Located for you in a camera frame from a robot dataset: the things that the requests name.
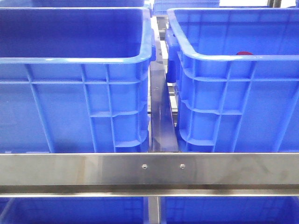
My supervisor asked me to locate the blue crate lower left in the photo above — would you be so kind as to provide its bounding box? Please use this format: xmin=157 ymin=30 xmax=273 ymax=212
xmin=0 ymin=197 xmax=149 ymax=224

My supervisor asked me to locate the stainless steel shelf rail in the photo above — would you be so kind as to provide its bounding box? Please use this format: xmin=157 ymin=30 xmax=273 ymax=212
xmin=0 ymin=153 xmax=299 ymax=197

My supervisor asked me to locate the blue plastic crate right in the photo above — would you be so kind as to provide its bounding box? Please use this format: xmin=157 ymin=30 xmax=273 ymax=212
xmin=165 ymin=8 xmax=299 ymax=153

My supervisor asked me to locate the blue crate lower right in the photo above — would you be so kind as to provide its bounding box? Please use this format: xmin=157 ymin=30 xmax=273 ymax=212
xmin=165 ymin=196 xmax=299 ymax=224

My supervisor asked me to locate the blue crate rear left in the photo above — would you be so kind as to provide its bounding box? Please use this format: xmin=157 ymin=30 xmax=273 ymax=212
xmin=0 ymin=0 xmax=151 ymax=8

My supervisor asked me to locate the blue plastic crate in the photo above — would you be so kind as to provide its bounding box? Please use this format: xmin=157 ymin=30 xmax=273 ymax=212
xmin=165 ymin=8 xmax=299 ymax=153
xmin=0 ymin=7 xmax=155 ymax=154

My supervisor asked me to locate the blue crate rear right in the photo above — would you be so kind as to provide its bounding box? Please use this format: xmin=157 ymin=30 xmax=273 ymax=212
xmin=153 ymin=0 xmax=220 ymax=15

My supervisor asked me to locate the blue plastic crate left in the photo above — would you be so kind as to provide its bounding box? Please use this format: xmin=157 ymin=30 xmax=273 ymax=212
xmin=0 ymin=7 xmax=155 ymax=154

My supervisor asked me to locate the red mushroom push button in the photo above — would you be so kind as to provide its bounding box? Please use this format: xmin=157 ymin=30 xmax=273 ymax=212
xmin=236 ymin=51 xmax=253 ymax=56

